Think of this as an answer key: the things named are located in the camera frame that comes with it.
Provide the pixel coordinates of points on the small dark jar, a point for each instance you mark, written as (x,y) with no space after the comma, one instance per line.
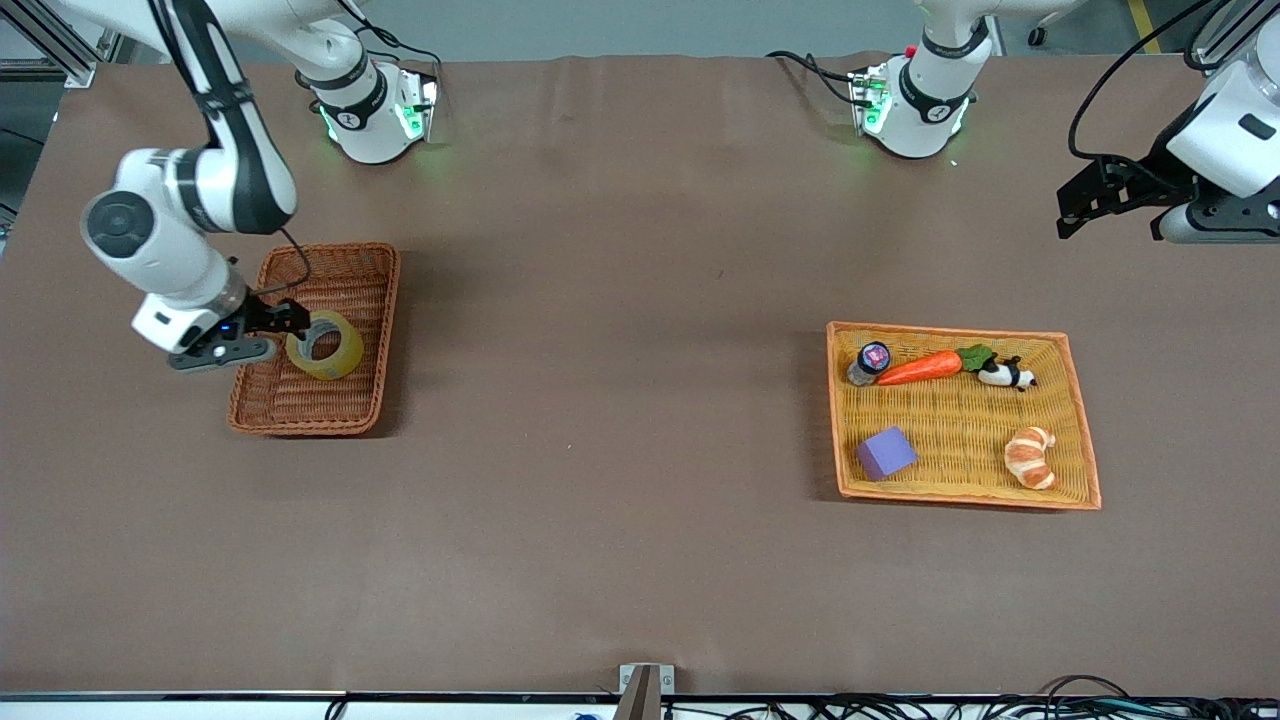
(870,362)

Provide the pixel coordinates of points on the purple foam cube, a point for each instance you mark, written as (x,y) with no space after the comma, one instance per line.
(886,453)

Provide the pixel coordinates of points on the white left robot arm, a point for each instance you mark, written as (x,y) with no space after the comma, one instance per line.
(930,90)

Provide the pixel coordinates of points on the brown table cover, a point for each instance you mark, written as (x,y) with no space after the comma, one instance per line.
(620,350)

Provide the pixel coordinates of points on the orange toy carrot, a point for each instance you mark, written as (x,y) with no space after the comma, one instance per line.
(925,368)

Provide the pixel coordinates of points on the yellow clear tape roll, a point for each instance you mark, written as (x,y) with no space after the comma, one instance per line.
(345,360)

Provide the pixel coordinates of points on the orange-brown wicker basket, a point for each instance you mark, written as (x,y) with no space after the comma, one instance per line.
(310,405)

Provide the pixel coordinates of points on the yellow wicker basket orange rim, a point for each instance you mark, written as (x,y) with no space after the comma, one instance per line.
(950,420)

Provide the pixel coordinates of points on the aluminium frame profile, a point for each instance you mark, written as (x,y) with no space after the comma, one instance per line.
(50,45)

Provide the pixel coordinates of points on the toy panda figure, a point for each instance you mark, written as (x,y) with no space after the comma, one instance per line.
(1005,374)

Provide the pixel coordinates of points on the metal bracket on table edge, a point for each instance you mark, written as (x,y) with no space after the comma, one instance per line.
(645,690)

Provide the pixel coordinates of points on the toy croissant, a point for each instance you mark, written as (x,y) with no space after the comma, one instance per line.
(1030,458)

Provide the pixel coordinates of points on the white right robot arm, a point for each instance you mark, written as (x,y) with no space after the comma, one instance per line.
(240,150)

